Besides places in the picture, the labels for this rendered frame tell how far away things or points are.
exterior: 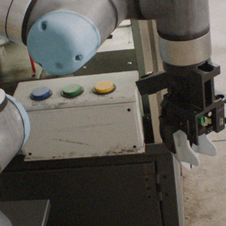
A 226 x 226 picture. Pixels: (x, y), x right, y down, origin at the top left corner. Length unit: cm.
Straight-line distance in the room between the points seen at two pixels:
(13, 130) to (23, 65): 45
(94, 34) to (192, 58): 16
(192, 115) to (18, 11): 28
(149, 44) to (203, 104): 36
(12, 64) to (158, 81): 71
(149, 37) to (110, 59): 24
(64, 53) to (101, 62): 71
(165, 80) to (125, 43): 55
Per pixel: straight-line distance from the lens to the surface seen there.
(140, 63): 122
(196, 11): 70
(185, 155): 84
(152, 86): 83
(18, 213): 111
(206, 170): 229
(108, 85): 113
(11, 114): 102
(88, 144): 118
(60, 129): 117
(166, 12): 70
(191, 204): 214
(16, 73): 140
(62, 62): 61
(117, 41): 135
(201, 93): 74
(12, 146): 101
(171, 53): 73
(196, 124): 75
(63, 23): 60
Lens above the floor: 146
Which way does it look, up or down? 32 degrees down
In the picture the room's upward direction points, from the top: 10 degrees counter-clockwise
